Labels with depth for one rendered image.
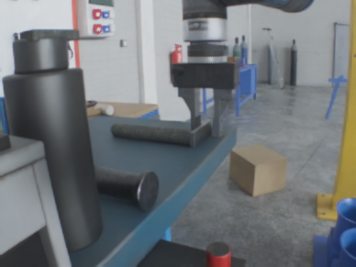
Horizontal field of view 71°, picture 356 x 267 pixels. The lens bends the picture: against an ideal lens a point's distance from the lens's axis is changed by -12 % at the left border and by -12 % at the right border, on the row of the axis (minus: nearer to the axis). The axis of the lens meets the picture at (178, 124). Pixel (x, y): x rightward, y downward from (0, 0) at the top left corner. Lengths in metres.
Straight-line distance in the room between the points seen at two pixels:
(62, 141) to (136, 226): 0.13
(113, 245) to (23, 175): 0.14
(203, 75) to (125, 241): 0.36
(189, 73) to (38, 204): 0.43
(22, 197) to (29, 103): 0.08
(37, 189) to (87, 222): 0.10
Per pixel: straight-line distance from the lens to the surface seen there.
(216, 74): 0.55
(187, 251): 0.35
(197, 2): 0.54
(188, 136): 0.53
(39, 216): 0.21
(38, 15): 2.47
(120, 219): 0.33
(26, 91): 0.24
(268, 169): 2.49
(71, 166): 0.25
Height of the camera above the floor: 1.24
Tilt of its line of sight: 15 degrees down
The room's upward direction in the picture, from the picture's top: 2 degrees counter-clockwise
